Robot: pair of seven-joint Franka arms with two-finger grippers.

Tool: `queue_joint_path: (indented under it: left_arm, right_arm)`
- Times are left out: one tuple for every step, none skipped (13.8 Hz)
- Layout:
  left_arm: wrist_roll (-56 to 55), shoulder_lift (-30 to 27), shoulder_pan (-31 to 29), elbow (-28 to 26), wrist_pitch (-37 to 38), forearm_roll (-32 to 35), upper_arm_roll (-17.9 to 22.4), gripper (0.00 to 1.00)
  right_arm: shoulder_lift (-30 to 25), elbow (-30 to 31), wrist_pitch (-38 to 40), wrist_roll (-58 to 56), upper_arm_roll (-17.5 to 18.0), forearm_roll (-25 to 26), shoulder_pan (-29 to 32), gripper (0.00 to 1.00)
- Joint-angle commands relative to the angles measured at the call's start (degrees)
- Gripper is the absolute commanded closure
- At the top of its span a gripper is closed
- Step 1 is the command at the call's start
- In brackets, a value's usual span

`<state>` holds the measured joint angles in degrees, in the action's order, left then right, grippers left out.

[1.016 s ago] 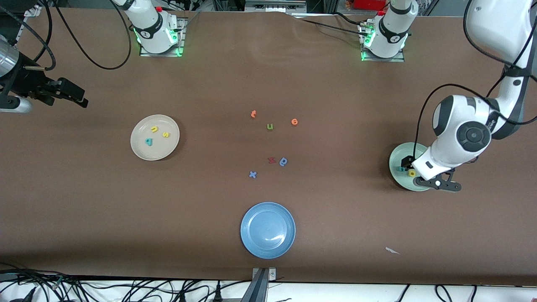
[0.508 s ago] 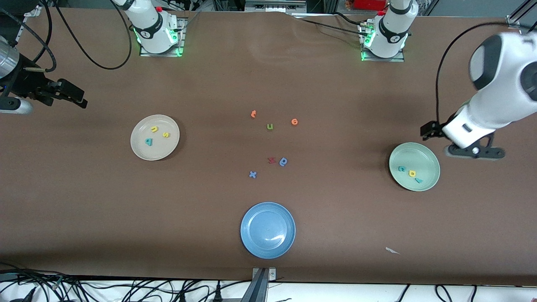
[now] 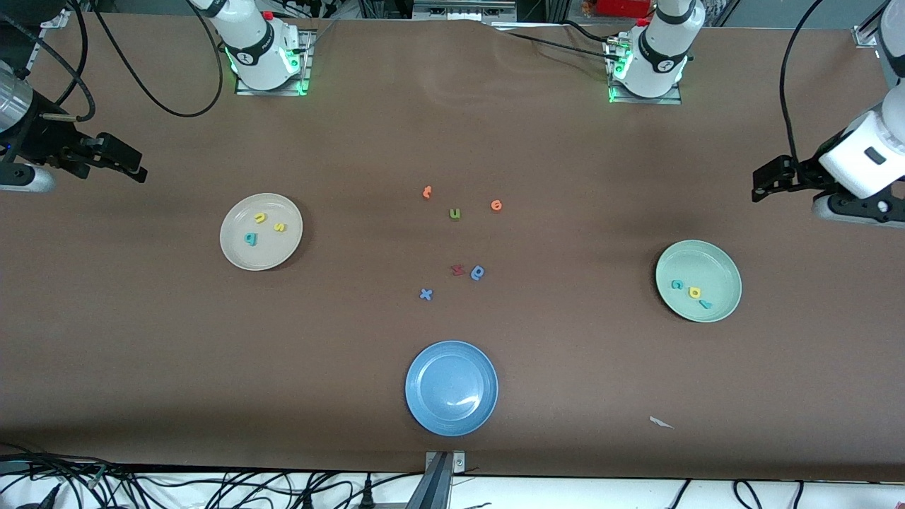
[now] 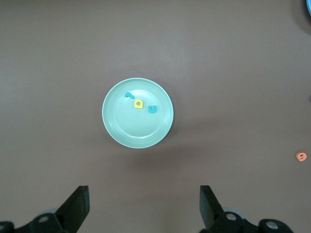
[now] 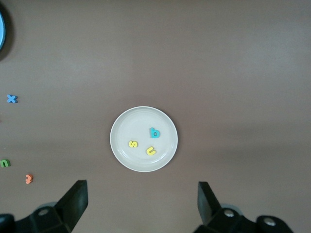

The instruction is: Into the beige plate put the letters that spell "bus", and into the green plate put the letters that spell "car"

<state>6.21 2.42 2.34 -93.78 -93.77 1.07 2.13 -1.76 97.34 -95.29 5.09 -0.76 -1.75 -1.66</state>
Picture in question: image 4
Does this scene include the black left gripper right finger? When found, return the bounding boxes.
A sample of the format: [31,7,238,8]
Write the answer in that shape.
[200,185,294,233]

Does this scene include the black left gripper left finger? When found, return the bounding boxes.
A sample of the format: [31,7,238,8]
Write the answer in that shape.
[0,185,90,233]

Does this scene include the light green plate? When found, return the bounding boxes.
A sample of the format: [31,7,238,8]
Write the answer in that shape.
[102,77,174,149]

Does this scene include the brown table cover sheet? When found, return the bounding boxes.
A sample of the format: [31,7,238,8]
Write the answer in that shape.
[0,0,311,233]

